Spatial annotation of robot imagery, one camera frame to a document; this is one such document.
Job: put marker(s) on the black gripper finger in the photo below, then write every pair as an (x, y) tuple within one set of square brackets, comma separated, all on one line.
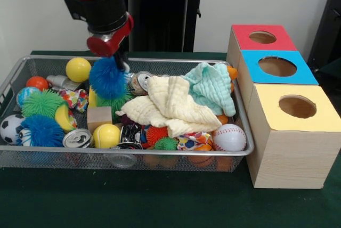
[(118, 62), (125, 64)]

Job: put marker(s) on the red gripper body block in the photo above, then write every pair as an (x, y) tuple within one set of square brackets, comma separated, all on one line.
[(102, 48)]

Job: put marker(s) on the blue spiky googly-eyed ball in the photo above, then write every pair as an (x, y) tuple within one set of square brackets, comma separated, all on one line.
[(106, 81), (42, 132)]

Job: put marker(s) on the cream waffle cloth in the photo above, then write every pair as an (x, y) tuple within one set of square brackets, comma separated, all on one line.
[(173, 100)]

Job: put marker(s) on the mint waffle cloth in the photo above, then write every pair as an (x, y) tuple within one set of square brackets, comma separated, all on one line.
[(213, 86)]

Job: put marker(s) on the shallow clear mesh bin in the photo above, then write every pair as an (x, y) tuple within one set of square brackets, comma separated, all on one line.
[(106, 161)]

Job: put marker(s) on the wooden three-hole box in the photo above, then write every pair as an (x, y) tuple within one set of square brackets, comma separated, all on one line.
[(293, 156)]

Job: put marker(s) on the plain wooden cube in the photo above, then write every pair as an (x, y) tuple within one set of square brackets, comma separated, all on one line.
[(100, 117)]

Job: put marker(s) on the red-orange ball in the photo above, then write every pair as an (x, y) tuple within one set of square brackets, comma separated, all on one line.
[(37, 82)]

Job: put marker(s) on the yellow tennis ball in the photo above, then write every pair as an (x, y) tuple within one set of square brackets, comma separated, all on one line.
[(106, 136)]

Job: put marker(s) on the silver-top soda can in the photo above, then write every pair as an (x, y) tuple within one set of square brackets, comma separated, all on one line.
[(77, 138)]

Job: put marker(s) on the black-and-white soccer ball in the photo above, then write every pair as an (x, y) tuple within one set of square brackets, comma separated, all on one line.
[(6, 129)]

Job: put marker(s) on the white baseball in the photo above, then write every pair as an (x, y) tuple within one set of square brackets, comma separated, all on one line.
[(229, 137)]

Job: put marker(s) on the dark green tablecloth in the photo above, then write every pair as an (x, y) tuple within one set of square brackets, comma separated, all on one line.
[(160, 204), (333, 69)]

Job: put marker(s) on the black floor stand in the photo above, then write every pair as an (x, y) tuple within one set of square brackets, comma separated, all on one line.
[(330, 25)]

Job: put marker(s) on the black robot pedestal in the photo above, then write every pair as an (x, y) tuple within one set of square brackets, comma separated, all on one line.
[(160, 12)]

